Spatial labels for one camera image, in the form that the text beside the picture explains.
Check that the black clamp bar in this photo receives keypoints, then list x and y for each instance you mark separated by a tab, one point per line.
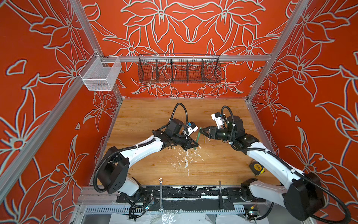
220	196

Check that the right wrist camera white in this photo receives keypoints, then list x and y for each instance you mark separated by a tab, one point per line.
217	117

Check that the yellow black tape measure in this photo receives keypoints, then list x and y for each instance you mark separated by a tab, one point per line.
256	168

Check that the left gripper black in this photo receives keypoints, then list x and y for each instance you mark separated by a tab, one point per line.
188	143

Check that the black wire basket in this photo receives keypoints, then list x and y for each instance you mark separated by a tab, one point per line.
169	68

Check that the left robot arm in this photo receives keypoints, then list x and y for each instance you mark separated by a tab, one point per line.
111	173

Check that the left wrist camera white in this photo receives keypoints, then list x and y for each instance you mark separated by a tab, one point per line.
191	127

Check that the black mounting base plate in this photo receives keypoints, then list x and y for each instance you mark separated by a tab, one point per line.
199	198

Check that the clear plastic bin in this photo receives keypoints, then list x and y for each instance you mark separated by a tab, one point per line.
100	73

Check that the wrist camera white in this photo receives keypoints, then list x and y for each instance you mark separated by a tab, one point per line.
217	117
191	127

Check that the silver wrench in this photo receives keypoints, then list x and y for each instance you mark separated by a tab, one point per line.
161	209

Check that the green pen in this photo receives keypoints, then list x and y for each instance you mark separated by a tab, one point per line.
197	140

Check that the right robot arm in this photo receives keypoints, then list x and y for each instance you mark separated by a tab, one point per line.
301	194

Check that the grey slotted cable duct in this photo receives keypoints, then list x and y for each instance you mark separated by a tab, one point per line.
123	209

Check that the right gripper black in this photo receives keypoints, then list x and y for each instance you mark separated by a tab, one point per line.
213	130

